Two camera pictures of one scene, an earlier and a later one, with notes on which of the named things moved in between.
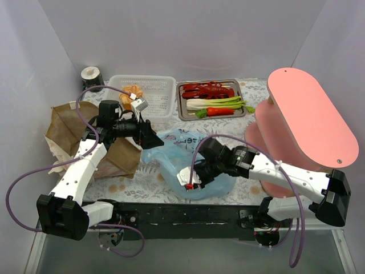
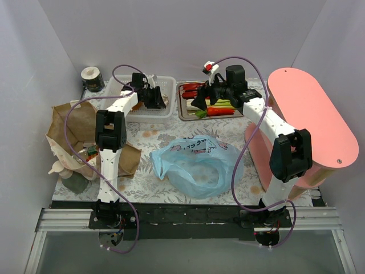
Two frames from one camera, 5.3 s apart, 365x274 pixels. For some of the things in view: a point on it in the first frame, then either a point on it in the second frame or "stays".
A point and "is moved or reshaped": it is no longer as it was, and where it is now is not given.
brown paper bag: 67,124 stays
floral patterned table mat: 168,174 stays
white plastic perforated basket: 159,91 stays
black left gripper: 145,133 -> 155,97
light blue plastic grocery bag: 176,154 is moved or reshaped
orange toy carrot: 214,111 stays
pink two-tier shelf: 298,126 stays
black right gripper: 200,173 -> 213,93
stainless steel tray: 185,115 stays
